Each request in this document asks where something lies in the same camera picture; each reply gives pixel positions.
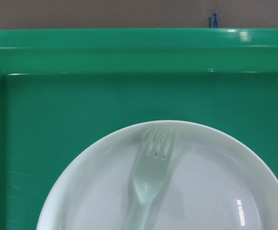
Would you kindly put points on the white round plate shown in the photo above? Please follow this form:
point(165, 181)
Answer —
point(214, 182)

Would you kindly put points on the pale green plastic fork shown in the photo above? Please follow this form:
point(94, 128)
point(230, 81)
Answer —
point(150, 174)

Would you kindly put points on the green plastic tray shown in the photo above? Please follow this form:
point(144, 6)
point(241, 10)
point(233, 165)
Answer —
point(63, 90)

